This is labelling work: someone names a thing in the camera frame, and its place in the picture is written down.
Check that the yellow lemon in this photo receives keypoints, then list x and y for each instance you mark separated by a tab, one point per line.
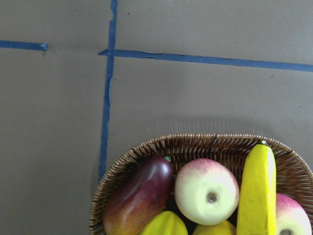
223	228

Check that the red green mango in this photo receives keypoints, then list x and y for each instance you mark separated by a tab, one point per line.
140	198

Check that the brown wicker basket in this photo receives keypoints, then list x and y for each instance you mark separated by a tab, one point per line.
294	177

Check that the pink white apple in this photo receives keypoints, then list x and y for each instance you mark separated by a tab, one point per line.
206	192

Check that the yellow starfruit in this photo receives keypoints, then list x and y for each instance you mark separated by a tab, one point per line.
166	223

